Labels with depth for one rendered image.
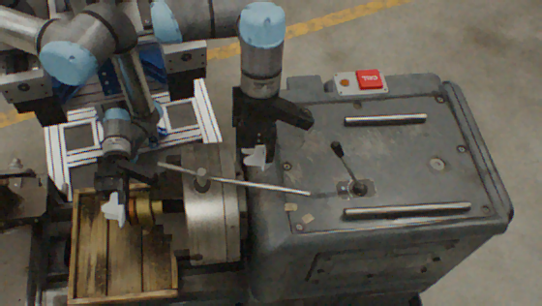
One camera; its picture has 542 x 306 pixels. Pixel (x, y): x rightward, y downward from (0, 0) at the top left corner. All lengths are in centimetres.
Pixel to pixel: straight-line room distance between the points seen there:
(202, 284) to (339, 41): 222
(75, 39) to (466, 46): 278
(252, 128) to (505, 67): 273
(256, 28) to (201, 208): 46
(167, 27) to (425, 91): 72
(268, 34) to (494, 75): 271
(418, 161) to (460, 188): 11
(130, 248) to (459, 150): 92
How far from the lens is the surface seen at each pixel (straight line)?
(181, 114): 252
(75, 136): 254
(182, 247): 117
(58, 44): 116
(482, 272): 263
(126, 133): 137
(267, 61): 83
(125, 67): 134
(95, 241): 147
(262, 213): 106
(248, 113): 91
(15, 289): 139
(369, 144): 119
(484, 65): 345
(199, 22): 89
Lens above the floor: 219
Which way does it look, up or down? 61 degrees down
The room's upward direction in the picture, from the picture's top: 3 degrees clockwise
